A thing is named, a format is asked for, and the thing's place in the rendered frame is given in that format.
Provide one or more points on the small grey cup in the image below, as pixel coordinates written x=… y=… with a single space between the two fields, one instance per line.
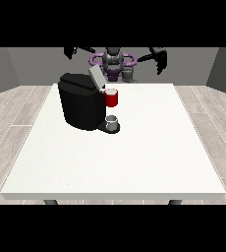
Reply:
x=111 y=123

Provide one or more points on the black coffee machine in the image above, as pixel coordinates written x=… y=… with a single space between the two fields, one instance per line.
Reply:
x=80 y=105

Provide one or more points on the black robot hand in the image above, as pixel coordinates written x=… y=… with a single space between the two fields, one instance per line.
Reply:
x=161 y=59
x=69 y=51

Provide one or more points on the grey robot trunk purple rings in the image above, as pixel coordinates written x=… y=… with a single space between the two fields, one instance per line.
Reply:
x=112 y=60

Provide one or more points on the pale grey machine lid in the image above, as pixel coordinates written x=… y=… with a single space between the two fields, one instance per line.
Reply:
x=97 y=77

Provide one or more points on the red pod holder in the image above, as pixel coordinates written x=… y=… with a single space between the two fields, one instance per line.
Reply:
x=111 y=99

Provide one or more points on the small grey coffee pod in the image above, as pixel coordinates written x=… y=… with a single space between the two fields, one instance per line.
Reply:
x=127 y=75

